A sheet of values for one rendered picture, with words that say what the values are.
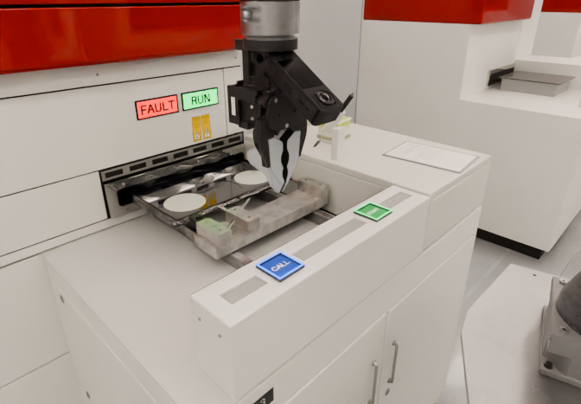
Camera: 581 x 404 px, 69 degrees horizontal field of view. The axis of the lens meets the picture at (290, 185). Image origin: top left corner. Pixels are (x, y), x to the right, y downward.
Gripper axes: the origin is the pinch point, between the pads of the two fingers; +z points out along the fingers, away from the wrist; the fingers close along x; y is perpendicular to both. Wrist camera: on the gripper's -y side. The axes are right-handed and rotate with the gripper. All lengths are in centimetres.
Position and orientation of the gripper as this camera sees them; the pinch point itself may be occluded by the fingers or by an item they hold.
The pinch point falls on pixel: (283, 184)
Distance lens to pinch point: 61.4
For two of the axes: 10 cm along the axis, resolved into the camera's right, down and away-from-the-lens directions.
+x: -7.0, 2.9, -6.6
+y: -7.2, -2.8, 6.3
